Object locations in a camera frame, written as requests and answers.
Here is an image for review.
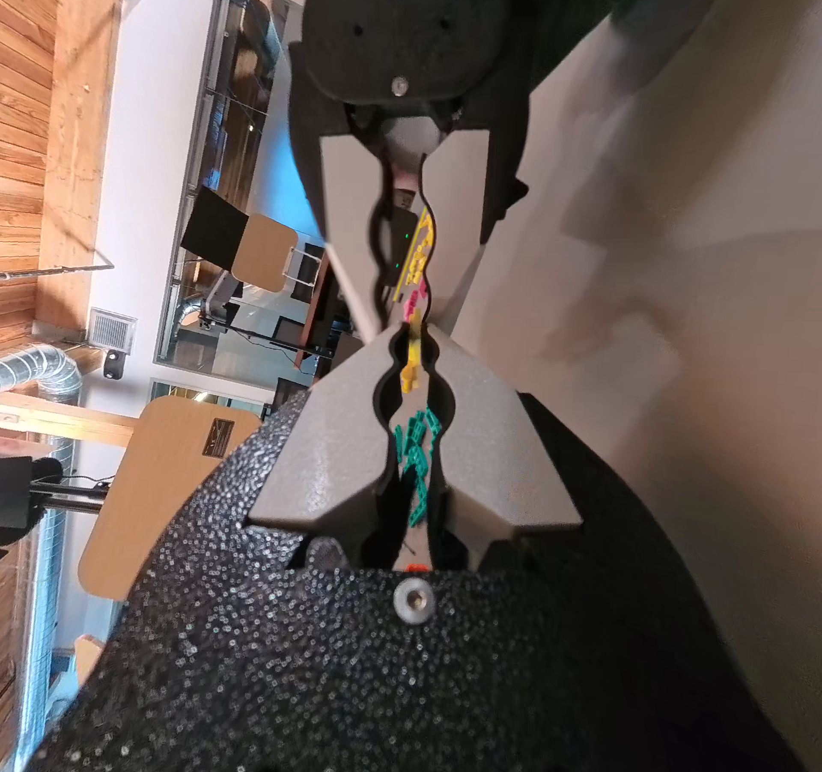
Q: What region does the black power station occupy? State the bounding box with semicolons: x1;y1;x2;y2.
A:
380;207;418;288

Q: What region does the white wall vent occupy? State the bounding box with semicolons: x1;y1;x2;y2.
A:
86;307;139;355

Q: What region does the silver ventilation duct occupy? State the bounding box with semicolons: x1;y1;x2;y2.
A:
0;345;84;403

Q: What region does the pile of green lego pieces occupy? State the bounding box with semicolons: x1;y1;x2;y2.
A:
393;405;445;527

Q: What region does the wooden desk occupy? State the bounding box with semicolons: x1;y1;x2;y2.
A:
294;252;338;371

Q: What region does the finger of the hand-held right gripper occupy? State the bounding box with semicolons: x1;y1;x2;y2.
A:
420;130;493;331
319;135;394;343

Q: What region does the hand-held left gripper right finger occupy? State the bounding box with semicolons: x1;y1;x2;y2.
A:
424;325;582;570

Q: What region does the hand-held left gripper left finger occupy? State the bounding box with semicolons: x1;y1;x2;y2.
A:
247;325;409;561

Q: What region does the black square panel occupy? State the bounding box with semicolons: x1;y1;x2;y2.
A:
181;186;249;270

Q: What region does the black light stand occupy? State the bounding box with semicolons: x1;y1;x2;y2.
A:
0;456;111;532

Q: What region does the yellow lego plate assembly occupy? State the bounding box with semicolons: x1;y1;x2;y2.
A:
398;207;439;395

